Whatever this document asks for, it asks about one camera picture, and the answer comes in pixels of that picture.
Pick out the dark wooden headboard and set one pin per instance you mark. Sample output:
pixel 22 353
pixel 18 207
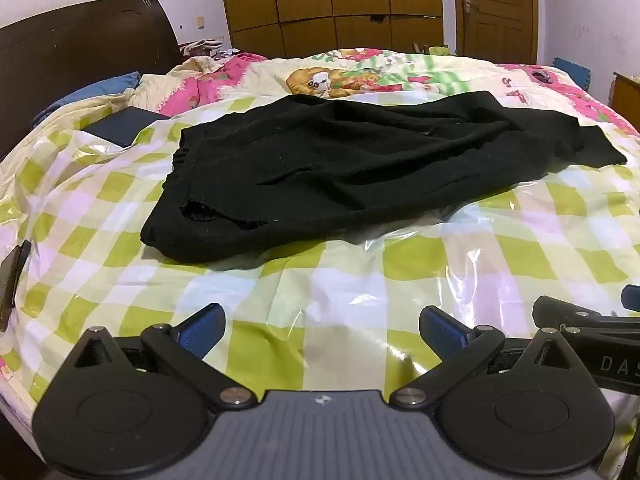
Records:
pixel 60 60

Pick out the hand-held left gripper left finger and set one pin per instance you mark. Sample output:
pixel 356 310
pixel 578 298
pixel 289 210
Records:
pixel 202 331

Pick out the wooden cabinet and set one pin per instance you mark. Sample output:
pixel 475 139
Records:
pixel 626 92

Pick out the blue pillow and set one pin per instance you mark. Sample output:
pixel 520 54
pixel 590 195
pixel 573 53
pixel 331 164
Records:
pixel 85 92

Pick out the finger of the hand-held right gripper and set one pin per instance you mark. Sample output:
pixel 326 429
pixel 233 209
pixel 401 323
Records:
pixel 632 299
pixel 575 312

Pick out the green cloth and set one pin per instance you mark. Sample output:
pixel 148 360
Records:
pixel 440 50

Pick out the checkered green yellow bedsheet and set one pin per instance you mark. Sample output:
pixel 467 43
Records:
pixel 350 290

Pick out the wooden wardrobe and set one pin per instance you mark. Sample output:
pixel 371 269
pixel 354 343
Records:
pixel 330 0

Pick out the small dark item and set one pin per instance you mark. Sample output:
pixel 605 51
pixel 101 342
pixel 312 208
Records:
pixel 542 76

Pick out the wooden door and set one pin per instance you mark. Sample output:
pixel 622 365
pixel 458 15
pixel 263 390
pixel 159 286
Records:
pixel 492 7

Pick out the pile of clothes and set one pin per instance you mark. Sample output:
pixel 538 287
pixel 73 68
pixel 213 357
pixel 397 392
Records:
pixel 200 47

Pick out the black pants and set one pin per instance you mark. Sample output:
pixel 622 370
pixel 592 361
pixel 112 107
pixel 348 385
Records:
pixel 350 170

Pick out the cartoon printed quilt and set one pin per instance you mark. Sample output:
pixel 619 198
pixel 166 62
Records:
pixel 400 72

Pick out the wall outlet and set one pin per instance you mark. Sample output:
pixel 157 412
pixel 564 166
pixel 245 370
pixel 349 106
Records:
pixel 200 22

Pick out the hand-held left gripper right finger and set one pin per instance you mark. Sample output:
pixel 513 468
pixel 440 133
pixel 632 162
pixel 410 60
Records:
pixel 442 332

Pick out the blue foam mat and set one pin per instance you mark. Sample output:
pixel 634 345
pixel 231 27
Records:
pixel 575 72

